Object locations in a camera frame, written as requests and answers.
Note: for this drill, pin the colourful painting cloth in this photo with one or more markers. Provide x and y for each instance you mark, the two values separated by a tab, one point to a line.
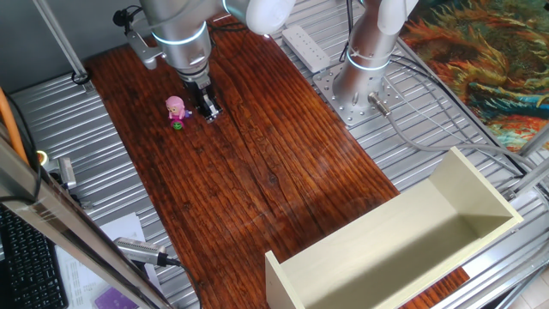
484	56

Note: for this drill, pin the pink toy figure green ball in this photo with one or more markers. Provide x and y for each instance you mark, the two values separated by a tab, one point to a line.
175	107

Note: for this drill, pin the white power strip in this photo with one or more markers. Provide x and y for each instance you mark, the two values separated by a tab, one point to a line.
305	48

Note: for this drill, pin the aluminium frame rail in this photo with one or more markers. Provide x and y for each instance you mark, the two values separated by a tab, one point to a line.
534	141
529	178

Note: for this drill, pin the wood grain mat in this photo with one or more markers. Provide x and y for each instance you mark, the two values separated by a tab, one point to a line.
240	171

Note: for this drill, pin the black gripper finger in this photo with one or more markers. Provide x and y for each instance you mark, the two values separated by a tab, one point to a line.
215	105
207	111

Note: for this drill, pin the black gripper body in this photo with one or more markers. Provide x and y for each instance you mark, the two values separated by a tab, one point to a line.
199	90

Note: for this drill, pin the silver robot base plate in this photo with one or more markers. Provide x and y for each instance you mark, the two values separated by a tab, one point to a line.
364	109

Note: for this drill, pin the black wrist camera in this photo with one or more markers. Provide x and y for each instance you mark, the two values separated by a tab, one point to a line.
122	17

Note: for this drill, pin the printed paper sheets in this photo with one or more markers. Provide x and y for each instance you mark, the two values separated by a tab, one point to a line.
81	279

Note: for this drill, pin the aluminium pole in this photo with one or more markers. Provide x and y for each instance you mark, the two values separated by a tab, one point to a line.
60	40

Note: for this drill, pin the black keyboard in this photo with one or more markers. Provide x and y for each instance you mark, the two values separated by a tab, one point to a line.
30	266

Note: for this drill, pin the cream wooden shelf box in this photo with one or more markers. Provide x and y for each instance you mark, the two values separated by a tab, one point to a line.
386	240

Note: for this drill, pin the purple tip box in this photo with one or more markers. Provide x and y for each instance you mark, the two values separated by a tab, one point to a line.
113	299

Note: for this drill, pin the metal diagonal frame bar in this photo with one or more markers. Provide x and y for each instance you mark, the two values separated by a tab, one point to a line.
64	223

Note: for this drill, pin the orange tube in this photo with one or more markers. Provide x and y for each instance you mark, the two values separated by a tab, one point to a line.
12	124

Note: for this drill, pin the silver camera on bracket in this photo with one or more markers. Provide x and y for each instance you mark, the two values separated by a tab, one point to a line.
67	171

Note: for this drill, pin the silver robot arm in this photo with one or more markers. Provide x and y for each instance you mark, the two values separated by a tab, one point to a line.
369	43

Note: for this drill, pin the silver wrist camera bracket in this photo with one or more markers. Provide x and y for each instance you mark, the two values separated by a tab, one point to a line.
143	50

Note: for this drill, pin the silver ribbed camera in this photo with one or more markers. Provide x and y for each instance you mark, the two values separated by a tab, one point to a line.
139	251

